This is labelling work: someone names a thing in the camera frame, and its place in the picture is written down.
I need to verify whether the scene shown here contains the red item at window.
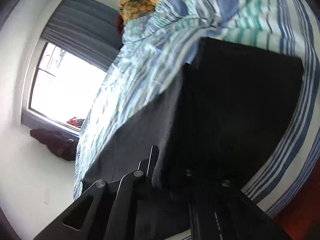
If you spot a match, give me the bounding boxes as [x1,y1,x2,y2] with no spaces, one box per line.
[67,117,84,128]

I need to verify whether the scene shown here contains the black pants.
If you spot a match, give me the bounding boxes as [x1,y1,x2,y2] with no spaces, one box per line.
[81,36,304,240]

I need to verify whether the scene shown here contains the striped blue green bedsheet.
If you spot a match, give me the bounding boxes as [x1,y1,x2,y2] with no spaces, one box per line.
[73,0,319,217]

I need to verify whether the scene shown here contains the dark clothes hanging on wall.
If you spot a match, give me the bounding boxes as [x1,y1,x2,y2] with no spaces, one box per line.
[30,128,78,161]

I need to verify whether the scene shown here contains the red black hat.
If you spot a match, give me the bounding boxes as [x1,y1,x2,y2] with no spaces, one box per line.
[116,14,124,35]

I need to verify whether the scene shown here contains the red fleece garment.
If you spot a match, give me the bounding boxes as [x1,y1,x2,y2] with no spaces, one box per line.
[273,165,320,240]

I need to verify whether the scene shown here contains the blue curtain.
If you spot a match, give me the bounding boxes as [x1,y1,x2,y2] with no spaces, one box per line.
[41,0,123,72]

